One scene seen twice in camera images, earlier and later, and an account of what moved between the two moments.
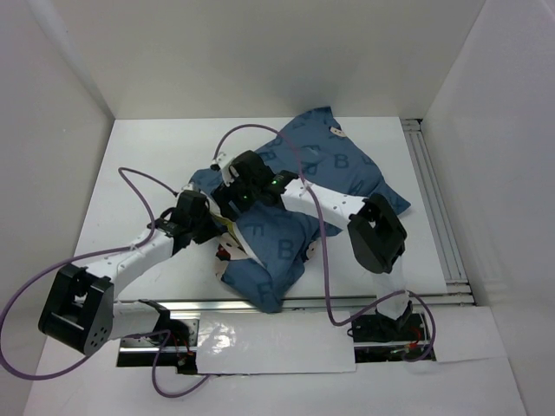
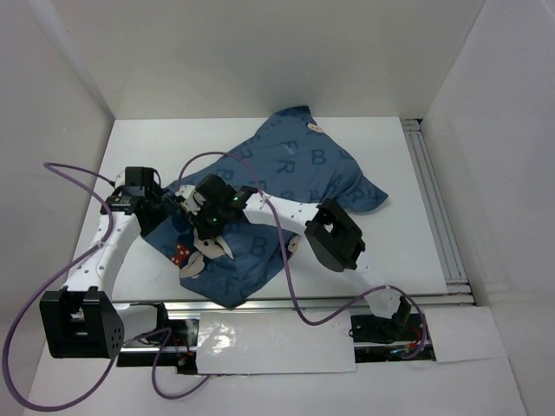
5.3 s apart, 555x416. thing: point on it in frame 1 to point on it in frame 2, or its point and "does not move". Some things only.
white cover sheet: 273,342 does not move
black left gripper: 212,230 to 165,207
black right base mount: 377,338 does not move
